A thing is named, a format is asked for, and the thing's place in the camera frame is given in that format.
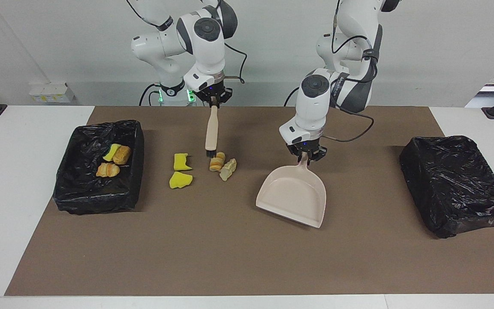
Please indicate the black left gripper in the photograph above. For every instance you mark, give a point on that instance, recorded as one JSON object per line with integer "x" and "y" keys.
{"x": 305, "y": 148}

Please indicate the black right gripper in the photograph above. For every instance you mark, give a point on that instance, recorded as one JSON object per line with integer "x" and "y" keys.
{"x": 215, "y": 91}

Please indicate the beige hand brush black bristles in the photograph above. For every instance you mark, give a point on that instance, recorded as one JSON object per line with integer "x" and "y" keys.
{"x": 211, "y": 133}

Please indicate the beige plastic dustpan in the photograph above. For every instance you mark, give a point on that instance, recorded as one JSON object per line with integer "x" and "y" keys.
{"x": 292, "y": 197}

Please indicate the striped orange croissant piece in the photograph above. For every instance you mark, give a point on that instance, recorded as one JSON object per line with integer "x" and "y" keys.
{"x": 218, "y": 164}

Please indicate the pale bread chunk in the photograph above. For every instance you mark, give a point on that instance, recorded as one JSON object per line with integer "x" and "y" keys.
{"x": 228, "y": 169}

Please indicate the yellow sponge piece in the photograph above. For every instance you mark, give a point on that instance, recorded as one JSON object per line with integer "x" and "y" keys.
{"x": 179, "y": 180}
{"x": 180, "y": 162}
{"x": 111, "y": 152}

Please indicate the brown bread roll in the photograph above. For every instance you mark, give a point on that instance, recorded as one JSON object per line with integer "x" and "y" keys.
{"x": 122, "y": 155}

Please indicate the pale orange pastry piece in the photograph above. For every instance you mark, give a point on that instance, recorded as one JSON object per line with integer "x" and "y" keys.
{"x": 107, "y": 170}

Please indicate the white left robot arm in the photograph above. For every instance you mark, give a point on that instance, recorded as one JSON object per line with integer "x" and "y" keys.
{"x": 315, "y": 107}

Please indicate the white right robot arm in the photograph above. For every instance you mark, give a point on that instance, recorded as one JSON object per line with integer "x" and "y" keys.
{"x": 206, "y": 38}

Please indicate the black bag lined bin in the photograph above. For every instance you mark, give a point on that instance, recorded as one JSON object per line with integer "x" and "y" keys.
{"x": 453, "y": 189}
{"x": 79, "y": 189}

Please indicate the brown table mat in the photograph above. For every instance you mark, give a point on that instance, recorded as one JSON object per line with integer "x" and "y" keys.
{"x": 230, "y": 257}

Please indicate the white wall socket box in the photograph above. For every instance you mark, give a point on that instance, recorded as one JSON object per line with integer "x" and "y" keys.
{"x": 49, "y": 92}

